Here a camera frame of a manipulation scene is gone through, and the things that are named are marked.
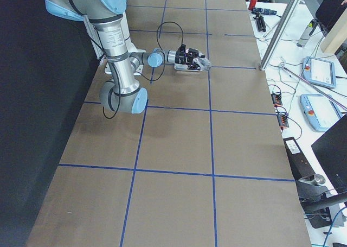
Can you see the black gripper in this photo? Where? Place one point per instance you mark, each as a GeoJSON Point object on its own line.
{"type": "Point", "coordinates": [179, 58]}

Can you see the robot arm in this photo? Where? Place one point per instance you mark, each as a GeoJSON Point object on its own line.
{"type": "Point", "coordinates": [123, 92]}

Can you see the digital kitchen scale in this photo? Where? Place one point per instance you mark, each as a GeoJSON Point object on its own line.
{"type": "Point", "coordinates": [187, 68]}

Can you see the black folded tripod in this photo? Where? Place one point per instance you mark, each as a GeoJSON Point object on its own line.
{"type": "Point", "coordinates": [260, 23]}

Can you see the blue folded umbrella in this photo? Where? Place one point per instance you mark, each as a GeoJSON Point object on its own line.
{"type": "Point", "coordinates": [264, 11]}

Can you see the far orange terminal block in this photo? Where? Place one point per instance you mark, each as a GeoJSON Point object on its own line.
{"type": "Point", "coordinates": [276, 99]}

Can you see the orange terminal block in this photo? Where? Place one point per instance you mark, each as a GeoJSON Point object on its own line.
{"type": "Point", "coordinates": [282, 120]}
{"type": "Point", "coordinates": [276, 99]}

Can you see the grey water bottle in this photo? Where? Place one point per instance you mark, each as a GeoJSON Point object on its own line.
{"type": "Point", "coordinates": [307, 33]}

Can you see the near orange terminal block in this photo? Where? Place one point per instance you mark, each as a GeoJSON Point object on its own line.
{"type": "Point", "coordinates": [282, 120]}

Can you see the far teach pendant tablet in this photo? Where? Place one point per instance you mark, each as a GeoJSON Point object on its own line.
{"type": "Point", "coordinates": [319, 72]}

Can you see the teach pendant tablet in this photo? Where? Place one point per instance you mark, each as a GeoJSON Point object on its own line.
{"type": "Point", "coordinates": [319, 111]}
{"type": "Point", "coordinates": [319, 72]}

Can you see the near teach pendant tablet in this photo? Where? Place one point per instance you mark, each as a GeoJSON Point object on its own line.
{"type": "Point", "coordinates": [319, 111]}

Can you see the far black monitor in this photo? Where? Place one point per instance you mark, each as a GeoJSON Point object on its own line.
{"type": "Point", "coordinates": [329, 12]}

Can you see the black monitor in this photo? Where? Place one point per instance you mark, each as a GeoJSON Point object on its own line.
{"type": "Point", "coordinates": [329, 12]}
{"type": "Point", "coordinates": [330, 151]}

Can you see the black power supply box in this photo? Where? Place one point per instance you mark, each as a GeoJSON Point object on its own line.
{"type": "Point", "coordinates": [299, 164]}

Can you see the pink grabber stick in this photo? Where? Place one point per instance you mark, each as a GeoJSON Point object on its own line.
{"type": "Point", "coordinates": [315, 88]}

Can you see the near black monitor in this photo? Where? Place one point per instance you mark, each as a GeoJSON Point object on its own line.
{"type": "Point", "coordinates": [330, 151]}

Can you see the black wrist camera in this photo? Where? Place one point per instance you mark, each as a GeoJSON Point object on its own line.
{"type": "Point", "coordinates": [182, 48]}

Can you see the aluminium frame post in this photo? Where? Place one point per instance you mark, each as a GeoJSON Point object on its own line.
{"type": "Point", "coordinates": [283, 23]}

